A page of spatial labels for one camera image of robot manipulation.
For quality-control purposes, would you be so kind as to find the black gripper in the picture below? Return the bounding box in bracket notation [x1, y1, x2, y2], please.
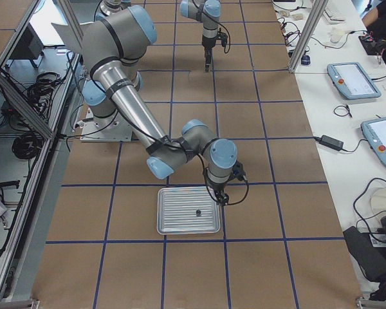
[201, 35, 227, 72]
[208, 180, 229, 206]

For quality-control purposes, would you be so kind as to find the far teach pendant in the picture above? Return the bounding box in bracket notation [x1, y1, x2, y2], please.
[327, 62, 381, 100]

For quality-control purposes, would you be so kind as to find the near teach pendant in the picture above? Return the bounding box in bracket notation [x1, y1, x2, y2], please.
[360, 117, 386, 167]

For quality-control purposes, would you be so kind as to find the silver metal tray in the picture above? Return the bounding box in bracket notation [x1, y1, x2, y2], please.
[156, 187, 221, 235]

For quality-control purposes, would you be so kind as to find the teach pendant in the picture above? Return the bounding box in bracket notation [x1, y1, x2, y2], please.
[327, 62, 381, 100]
[360, 117, 386, 167]

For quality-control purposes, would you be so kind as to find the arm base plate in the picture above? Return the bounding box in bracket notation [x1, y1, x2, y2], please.
[78, 108, 133, 142]

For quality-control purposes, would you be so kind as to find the aluminium frame post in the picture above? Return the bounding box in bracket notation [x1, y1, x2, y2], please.
[288, 0, 328, 73]

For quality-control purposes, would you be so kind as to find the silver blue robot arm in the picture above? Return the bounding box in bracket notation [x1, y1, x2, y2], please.
[94, 1, 231, 72]
[82, 5, 243, 206]

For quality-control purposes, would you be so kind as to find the black power adapter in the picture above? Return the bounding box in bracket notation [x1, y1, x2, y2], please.
[313, 135, 344, 151]

